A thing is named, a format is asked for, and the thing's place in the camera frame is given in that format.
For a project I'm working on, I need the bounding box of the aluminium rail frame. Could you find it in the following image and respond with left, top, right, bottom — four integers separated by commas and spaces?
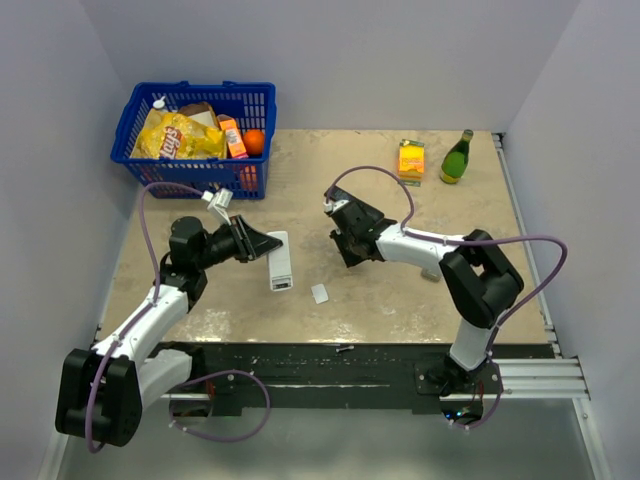
37, 132, 614, 480

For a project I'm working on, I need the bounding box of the orange juice carton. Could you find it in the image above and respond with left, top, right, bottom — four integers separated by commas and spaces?
217, 114, 249, 159

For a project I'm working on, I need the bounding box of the white remote control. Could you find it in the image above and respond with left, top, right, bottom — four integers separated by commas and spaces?
267, 231, 293, 292

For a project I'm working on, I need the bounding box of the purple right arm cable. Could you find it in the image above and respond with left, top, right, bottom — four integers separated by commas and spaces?
324, 166, 570, 361

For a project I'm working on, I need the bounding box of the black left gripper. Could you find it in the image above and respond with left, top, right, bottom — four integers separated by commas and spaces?
195, 214, 282, 271

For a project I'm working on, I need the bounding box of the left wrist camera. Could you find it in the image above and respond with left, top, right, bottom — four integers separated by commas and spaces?
201, 188, 233, 225

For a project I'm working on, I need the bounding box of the white bottle cap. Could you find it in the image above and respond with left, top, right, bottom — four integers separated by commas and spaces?
153, 96, 166, 111

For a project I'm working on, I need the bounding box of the yellow orange sponge pack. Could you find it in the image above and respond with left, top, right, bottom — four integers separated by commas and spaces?
397, 139, 425, 186

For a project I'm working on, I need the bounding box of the brown bread bag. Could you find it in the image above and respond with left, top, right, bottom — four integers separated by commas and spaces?
178, 101, 220, 130

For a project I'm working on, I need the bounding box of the blue plastic shopping basket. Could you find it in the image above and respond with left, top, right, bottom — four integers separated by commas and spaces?
111, 81, 277, 200

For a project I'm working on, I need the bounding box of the white battery cover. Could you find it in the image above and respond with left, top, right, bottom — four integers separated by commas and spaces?
311, 284, 329, 304

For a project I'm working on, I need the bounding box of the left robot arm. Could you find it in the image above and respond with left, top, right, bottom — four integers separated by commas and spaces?
55, 215, 284, 453

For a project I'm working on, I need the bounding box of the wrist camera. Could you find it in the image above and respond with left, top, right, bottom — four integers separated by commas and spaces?
201, 188, 233, 225
323, 199, 349, 216

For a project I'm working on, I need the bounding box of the yellow chips bag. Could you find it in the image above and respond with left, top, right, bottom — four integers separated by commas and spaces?
130, 110, 227, 160

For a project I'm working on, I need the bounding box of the black remote control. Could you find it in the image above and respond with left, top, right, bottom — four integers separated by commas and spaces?
325, 186, 363, 204

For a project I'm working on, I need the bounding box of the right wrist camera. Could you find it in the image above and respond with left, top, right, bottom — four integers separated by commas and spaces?
323, 199, 349, 216

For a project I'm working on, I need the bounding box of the green glass bottle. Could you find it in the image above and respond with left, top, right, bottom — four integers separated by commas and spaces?
440, 129, 474, 184

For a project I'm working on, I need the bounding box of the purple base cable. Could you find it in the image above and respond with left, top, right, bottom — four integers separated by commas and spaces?
447, 359, 505, 430
168, 370, 275, 445

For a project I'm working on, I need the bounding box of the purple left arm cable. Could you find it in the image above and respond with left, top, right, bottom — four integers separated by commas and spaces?
85, 182, 206, 454

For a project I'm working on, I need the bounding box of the orange fruit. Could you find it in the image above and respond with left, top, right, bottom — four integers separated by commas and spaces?
243, 129, 265, 156

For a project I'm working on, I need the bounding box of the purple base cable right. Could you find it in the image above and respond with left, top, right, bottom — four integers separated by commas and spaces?
447, 359, 505, 430

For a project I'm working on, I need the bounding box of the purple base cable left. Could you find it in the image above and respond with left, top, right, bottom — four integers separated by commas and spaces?
168, 370, 275, 445

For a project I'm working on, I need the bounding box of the grey remote control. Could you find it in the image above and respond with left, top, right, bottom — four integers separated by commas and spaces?
421, 268, 441, 282

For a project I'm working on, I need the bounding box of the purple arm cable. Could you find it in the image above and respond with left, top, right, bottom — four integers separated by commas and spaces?
85, 182, 206, 454
324, 166, 570, 361

